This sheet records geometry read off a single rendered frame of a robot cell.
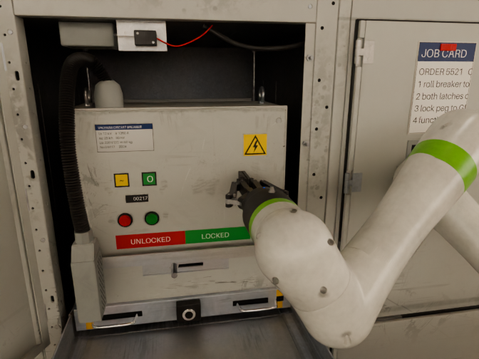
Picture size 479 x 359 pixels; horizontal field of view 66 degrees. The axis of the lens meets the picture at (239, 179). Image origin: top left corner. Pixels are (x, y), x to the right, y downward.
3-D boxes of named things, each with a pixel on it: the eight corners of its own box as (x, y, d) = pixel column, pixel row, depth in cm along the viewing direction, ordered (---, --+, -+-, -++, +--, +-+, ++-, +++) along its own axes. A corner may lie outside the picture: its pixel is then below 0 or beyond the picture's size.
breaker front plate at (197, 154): (281, 293, 97) (287, 109, 84) (86, 313, 89) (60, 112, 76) (279, 290, 98) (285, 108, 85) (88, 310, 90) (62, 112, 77)
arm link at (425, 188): (392, 154, 71) (450, 151, 61) (416, 201, 75) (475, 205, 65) (271, 299, 57) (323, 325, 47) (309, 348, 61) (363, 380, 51)
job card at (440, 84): (463, 132, 91) (478, 41, 85) (408, 134, 88) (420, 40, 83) (461, 132, 91) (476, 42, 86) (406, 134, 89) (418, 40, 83)
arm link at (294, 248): (323, 210, 45) (248, 263, 45) (368, 281, 49) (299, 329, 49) (287, 179, 58) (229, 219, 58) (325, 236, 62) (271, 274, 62)
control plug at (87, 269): (102, 322, 79) (93, 247, 74) (78, 325, 78) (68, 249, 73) (107, 300, 86) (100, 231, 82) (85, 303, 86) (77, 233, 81)
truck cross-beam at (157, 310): (291, 307, 99) (291, 287, 97) (76, 331, 89) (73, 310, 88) (285, 296, 103) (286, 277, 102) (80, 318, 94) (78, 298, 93)
